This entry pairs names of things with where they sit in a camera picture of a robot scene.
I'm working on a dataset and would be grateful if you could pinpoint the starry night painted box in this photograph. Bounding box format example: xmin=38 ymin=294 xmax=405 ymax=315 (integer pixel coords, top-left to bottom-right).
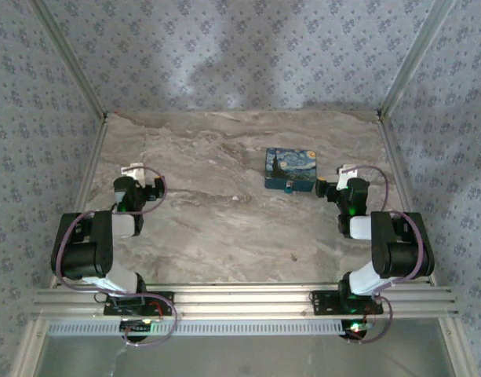
xmin=264 ymin=147 xmax=318 ymax=193

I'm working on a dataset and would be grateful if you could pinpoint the electronics board with green light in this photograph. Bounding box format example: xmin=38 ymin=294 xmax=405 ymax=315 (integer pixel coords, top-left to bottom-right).
xmin=119 ymin=319 xmax=163 ymax=343
xmin=341 ymin=319 xmax=374 ymax=342

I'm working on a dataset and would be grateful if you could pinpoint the aluminium mounting beam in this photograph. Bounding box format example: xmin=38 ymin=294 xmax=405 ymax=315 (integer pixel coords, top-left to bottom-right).
xmin=29 ymin=284 xmax=460 ymax=320

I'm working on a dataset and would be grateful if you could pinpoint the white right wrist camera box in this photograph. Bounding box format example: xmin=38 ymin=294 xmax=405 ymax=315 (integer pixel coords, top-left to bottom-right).
xmin=337 ymin=164 xmax=359 ymax=191

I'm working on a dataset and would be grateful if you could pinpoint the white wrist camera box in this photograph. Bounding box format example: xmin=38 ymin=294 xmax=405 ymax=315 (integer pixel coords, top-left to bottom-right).
xmin=337 ymin=164 xmax=359 ymax=191
xmin=120 ymin=162 xmax=146 ymax=182

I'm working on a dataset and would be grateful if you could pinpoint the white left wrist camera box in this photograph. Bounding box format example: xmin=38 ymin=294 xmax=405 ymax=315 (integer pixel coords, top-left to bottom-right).
xmin=120 ymin=162 xmax=146 ymax=182

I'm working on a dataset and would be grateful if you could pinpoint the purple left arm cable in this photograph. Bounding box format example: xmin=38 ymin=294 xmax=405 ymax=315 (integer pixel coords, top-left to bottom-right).
xmin=54 ymin=166 xmax=180 ymax=347

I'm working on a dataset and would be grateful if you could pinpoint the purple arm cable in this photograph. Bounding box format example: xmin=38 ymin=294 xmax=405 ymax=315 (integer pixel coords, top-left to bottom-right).
xmin=348 ymin=166 xmax=428 ymax=345
xmin=54 ymin=166 xmax=180 ymax=347

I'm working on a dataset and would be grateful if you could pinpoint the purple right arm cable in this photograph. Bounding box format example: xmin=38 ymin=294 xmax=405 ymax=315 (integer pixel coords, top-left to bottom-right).
xmin=348 ymin=166 xmax=428 ymax=345

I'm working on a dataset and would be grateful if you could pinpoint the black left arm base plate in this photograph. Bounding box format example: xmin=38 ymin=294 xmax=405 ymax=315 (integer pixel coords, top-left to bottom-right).
xmin=103 ymin=291 xmax=176 ymax=317

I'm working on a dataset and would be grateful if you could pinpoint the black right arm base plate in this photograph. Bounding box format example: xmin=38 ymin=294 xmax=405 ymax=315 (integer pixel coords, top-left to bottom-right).
xmin=311 ymin=289 xmax=384 ymax=317

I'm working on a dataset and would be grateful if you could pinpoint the aluminium frame post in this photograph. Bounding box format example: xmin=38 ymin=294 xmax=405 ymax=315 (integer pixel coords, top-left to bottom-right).
xmin=29 ymin=0 xmax=108 ymax=119
xmin=376 ymin=0 xmax=457 ymax=115

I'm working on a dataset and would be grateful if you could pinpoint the grey slotted cable duct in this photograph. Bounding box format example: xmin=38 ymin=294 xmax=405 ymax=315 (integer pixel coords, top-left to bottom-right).
xmin=46 ymin=319 xmax=367 ymax=338

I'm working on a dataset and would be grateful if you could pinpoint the aluminium frame leg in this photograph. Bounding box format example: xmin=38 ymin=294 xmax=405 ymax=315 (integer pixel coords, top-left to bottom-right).
xmin=435 ymin=317 xmax=473 ymax=377
xmin=11 ymin=317 xmax=49 ymax=377

